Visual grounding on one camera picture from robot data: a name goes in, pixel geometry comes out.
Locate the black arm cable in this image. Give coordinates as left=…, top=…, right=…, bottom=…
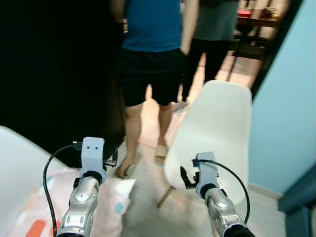
left=197, top=159, right=250, bottom=224
left=43, top=142, right=83, bottom=237

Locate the person in grey shirt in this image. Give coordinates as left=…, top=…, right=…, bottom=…
left=173, top=0, right=241, bottom=115

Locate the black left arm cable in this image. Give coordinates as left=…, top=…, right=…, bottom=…
left=43, top=142, right=83, bottom=237

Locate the pink patterned pillow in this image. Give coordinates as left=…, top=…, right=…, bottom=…
left=4, top=167, right=136, bottom=237

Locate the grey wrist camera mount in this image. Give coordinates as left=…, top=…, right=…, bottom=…
left=195, top=152, right=220, bottom=191
left=80, top=137, right=107, bottom=181

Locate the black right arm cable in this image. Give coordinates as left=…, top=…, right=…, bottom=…
left=197, top=159, right=250, bottom=224

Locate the beige slipper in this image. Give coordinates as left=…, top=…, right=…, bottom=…
left=118, top=157, right=140, bottom=179
left=153, top=144, right=169, bottom=165

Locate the white plastic shell chair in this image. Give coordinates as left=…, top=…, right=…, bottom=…
left=158, top=80, right=253, bottom=208

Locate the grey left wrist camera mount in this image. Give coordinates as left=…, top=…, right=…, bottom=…
left=80, top=137, right=107, bottom=181

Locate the white bed mattress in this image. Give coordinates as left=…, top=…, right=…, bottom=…
left=0, top=126, right=82, bottom=237

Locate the dark blue furniture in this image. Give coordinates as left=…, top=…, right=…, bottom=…
left=278, top=164, right=316, bottom=237

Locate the person in blue shirt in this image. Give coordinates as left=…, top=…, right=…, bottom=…
left=110, top=0, right=199, bottom=179

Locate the black door frame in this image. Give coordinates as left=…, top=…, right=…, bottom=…
left=251, top=0, right=303, bottom=97

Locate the dark wooden table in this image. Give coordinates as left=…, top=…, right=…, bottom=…
left=230, top=7, right=284, bottom=62

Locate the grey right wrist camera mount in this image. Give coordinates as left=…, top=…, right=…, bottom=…
left=195, top=152, right=220, bottom=191

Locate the black door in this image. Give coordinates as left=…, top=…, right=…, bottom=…
left=0, top=0, right=126, bottom=168

